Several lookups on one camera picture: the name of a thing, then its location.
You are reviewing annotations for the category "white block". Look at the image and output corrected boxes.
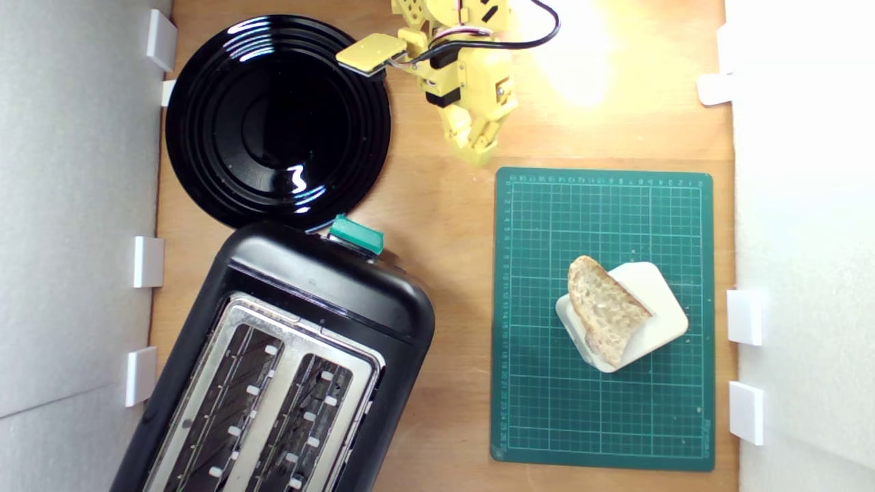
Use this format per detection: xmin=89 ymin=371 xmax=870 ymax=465
xmin=555 ymin=262 xmax=690 ymax=374

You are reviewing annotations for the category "green toaster lever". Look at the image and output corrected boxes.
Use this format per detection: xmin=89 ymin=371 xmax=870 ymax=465
xmin=328 ymin=214 xmax=385 ymax=256

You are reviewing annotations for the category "black round plate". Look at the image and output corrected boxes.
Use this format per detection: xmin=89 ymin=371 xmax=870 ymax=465
xmin=165 ymin=14 xmax=392 ymax=232

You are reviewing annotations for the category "black two-slot toaster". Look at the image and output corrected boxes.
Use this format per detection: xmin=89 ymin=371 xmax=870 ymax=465
xmin=109 ymin=220 xmax=436 ymax=492

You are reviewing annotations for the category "brown bread slice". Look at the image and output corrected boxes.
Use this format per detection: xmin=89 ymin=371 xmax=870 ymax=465
xmin=567 ymin=256 xmax=654 ymax=368

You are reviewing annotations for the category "black cable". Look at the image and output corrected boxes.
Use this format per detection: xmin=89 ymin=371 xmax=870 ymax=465
xmin=386 ymin=0 xmax=561 ymax=69

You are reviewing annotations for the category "green cutting mat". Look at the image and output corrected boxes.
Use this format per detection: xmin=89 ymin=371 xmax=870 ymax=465
xmin=490 ymin=167 xmax=716 ymax=472

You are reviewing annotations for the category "yellow camera mount plate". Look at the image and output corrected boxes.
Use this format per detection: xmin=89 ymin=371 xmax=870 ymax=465
xmin=336 ymin=34 xmax=428 ymax=77

